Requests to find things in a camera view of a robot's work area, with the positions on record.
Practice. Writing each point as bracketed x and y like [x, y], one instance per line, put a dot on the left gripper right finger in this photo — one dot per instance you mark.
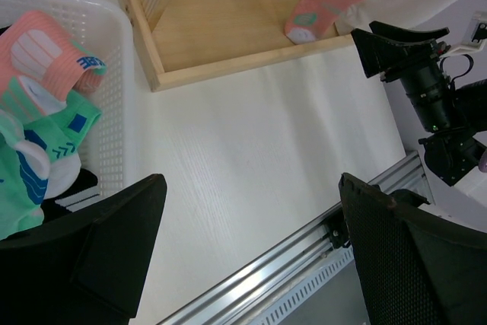
[414, 267]

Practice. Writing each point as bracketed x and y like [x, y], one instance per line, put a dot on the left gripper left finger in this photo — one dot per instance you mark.
[87, 267]

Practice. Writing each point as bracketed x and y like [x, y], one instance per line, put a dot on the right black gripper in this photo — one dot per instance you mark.
[395, 52]

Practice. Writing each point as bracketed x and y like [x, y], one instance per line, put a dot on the black sock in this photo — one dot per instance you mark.
[84, 192]

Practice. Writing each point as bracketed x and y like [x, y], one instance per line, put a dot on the mint green sock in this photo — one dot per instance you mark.
[60, 135]
[25, 169]

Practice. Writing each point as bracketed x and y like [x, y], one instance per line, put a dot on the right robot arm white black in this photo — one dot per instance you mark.
[452, 116]

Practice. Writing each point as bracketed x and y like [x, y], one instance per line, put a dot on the wooden clothes rack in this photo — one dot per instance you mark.
[180, 42]

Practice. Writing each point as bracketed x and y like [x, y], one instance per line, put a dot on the white plastic basket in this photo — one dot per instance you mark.
[104, 30]

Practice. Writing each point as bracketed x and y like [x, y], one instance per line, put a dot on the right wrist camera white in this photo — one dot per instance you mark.
[474, 39]

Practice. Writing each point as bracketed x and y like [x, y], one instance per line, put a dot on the aluminium rail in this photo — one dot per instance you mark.
[276, 283]

